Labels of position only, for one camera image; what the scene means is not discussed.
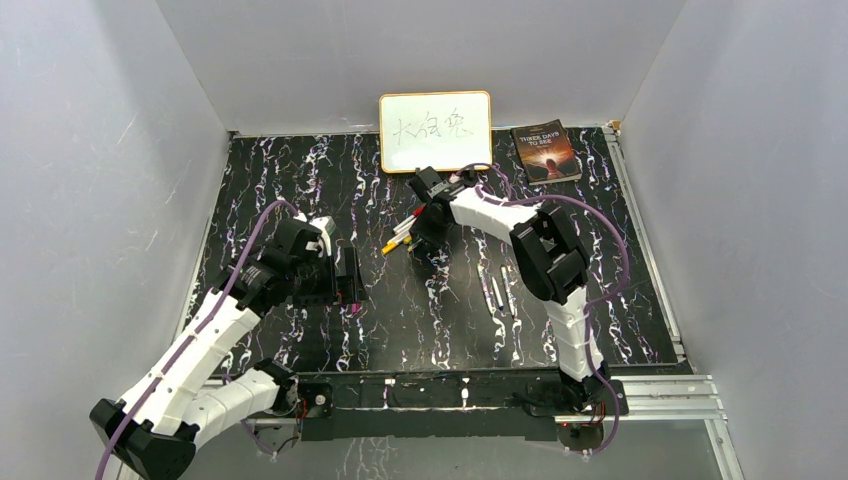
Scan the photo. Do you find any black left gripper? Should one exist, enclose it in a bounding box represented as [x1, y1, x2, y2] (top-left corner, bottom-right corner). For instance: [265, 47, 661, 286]
[290, 247, 367, 308]

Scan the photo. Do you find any yellow cap marker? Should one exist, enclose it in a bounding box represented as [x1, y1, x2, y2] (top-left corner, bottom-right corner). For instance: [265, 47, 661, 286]
[381, 237, 408, 256]

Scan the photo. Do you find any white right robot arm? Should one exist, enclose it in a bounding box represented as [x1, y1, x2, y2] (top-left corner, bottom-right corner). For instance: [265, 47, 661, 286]
[408, 167, 604, 414]

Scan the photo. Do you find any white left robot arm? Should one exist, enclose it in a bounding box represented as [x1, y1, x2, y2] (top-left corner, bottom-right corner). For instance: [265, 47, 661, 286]
[89, 215, 367, 479]

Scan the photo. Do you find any small whiteboard with writing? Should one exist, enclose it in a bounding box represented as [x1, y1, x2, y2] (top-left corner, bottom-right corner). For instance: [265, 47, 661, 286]
[378, 90, 492, 174]

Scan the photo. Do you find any dark paperback book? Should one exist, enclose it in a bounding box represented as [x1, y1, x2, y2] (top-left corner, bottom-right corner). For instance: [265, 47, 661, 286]
[510, 119, 582, 185]

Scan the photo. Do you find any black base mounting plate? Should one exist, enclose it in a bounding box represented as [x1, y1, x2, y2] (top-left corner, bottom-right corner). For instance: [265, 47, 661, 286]
[291, 369, 624, 444]

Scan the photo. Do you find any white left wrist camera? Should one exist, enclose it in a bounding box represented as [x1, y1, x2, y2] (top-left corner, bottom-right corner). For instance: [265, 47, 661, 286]
[306, 216, 336, 257]

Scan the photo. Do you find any aluminium frame rail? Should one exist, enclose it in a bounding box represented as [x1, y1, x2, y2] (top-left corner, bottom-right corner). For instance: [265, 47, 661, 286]
[135, 374, 727, 425]

